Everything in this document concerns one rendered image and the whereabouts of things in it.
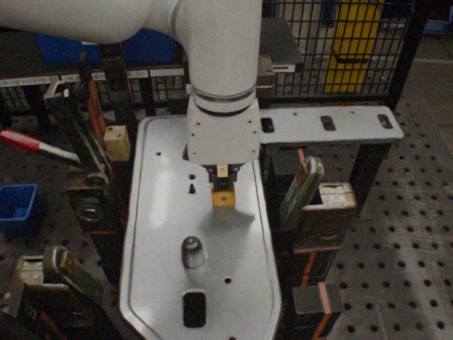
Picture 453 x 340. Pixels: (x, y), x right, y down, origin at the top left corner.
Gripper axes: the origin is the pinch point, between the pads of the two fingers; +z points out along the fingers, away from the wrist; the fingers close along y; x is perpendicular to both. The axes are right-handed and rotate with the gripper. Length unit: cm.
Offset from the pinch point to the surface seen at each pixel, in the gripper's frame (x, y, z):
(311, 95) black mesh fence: 55, 31, 27
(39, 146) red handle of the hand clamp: -0.5, -26.5, -8.5
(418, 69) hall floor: 183, 152, 103
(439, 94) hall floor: 154, 154, 103
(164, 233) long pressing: -8.1, -9.3, 3.5
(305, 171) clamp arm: -6.2, 10.9, -7.1
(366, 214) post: 13, 37, 33
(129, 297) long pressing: -18.5, -13.8, 3.4
